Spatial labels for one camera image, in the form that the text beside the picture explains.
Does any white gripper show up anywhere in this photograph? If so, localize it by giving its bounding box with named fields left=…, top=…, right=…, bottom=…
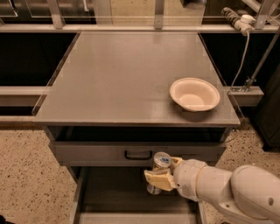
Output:
left=144, top=157, right=207, bottom=201

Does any silver blue redbull can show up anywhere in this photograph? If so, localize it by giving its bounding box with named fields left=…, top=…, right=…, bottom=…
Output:
left=144, top=152, right=172, bottom=195

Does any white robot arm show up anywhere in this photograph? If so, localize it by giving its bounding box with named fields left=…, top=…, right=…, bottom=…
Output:
left=144, top=153, right=280, bottom=224

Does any open grey middle drawer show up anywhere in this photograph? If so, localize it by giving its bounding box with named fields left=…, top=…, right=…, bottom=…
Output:
left=70, top=167, right=207, bottom=224

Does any grey metal drawer cabinet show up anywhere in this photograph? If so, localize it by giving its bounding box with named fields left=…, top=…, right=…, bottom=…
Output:
left=31, top=31, right=242, bottom=224

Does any grey top drawer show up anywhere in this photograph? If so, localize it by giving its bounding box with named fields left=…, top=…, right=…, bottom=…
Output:
left=49, top=141, right=226, bottom=167

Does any white paper bowl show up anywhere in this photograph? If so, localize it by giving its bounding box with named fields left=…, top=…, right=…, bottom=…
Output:
left=170, top=78, right=221, bottom=112

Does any white power strip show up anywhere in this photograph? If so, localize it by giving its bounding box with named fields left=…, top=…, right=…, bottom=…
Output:
left=221, top=7, right=256, bottom=36

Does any metal clamp rod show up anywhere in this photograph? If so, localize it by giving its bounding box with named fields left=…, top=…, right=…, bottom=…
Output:
left=241, top=27, right=280, bottom=92

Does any black drawer handle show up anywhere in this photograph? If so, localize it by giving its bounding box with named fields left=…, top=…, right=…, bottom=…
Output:
left=124, top=150, right=152, bottom=160

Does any white power cable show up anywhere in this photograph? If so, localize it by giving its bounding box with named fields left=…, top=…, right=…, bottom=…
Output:
left=229, top=30, right=251, bottom=92

